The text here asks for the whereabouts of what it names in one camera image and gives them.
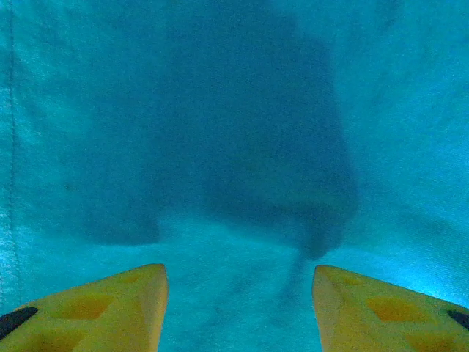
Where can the blue t-shirt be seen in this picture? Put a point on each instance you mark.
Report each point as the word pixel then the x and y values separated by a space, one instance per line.
pixel 234 110

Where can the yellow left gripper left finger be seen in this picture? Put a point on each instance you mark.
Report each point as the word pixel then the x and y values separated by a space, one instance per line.
pixel 91 315

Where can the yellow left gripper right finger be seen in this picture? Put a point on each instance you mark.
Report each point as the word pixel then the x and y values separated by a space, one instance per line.
pixel 384 315

